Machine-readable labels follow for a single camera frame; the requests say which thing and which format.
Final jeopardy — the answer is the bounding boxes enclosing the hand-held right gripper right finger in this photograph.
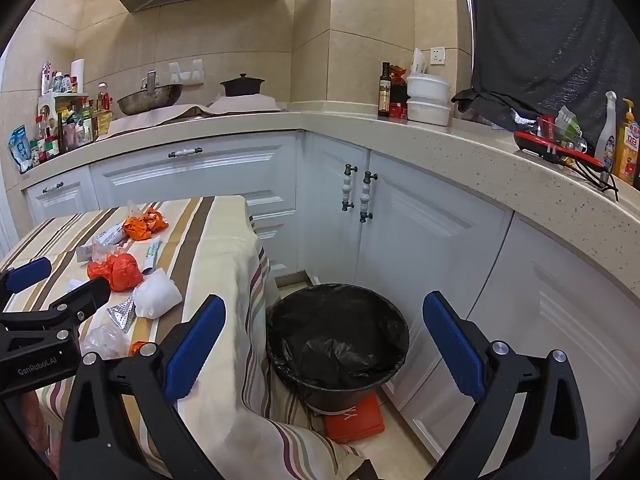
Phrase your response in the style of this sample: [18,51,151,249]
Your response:
[422,291,591,480]

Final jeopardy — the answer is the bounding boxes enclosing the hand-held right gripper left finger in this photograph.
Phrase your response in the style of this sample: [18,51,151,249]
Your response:
[59,295,227,480]

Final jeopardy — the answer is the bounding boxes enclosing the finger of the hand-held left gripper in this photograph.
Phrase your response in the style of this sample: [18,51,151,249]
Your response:
[0,276,111,346]
[0,257,53,311]

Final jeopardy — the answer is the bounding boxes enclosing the long white blue wrapper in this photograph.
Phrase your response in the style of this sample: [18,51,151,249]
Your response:
[77,222,126,263]

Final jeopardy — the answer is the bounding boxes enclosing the green white wrapper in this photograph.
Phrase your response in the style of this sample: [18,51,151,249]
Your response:
[142,239,162,275]

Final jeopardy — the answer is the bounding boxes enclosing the black trash bin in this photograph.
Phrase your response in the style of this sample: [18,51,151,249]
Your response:
[265,283,411,416]

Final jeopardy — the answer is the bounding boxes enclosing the striped tablecloth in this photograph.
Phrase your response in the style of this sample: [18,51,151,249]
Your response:
[0,195,381,480]

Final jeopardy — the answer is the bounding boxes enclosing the crumpled orange plastic bag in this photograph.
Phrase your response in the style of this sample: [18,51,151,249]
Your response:
[87,252,144,292]
[122,207,169,242]

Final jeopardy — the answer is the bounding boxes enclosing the silver foil blister pack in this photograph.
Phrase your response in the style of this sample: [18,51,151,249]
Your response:
[106,294,137,333]

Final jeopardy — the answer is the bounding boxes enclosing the clear plastic bag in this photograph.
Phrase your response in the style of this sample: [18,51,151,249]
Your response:
[80,322,132,361]

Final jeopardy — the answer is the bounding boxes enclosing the white plastic bag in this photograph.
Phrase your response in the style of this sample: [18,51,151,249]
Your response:
[132,268,183,320]

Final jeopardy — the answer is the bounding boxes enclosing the orange plastic box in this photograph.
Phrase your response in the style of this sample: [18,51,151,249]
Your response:
[322,392,386,445]

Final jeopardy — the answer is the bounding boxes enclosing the blue white pouch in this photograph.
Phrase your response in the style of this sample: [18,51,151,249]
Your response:
[7,125,33,175]

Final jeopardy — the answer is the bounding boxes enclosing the group of condiment bottles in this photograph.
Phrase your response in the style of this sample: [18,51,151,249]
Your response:
[30,60,116,166]

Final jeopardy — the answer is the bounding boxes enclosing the pale cloth over stove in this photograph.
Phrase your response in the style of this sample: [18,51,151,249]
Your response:
[97,95,288,138]

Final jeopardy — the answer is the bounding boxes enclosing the steel wok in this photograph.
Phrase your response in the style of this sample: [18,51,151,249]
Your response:
[116,71,184,116]

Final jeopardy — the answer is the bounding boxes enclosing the red black tray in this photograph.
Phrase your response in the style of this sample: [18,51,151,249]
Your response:
[514,129,621,201]

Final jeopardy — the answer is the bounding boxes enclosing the white lidded bowl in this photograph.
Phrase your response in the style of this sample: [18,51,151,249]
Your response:
[406,72,452,106]
[406,99,453,127]

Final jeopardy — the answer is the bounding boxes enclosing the green white packets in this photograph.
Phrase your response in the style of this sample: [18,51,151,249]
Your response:
[552,106,583,143]

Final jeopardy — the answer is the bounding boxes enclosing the red food packages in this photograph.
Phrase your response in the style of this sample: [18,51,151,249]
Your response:
[389,64,411,120]

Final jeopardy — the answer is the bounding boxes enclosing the white spray bottle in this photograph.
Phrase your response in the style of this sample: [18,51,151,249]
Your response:
[594,91,618,173]

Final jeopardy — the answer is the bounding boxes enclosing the dark oil bottle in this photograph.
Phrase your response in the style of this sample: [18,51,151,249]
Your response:
[377,61,392,118]

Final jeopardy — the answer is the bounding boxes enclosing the black cooking pot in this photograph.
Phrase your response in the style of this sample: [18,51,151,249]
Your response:
[220,73,266,98]

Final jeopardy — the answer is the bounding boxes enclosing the yellow dish soap bottle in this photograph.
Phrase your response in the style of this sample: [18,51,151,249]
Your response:
[616,97,640,186]

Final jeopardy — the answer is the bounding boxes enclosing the dark grey cloth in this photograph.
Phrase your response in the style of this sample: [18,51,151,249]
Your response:
[452,0,640,133]

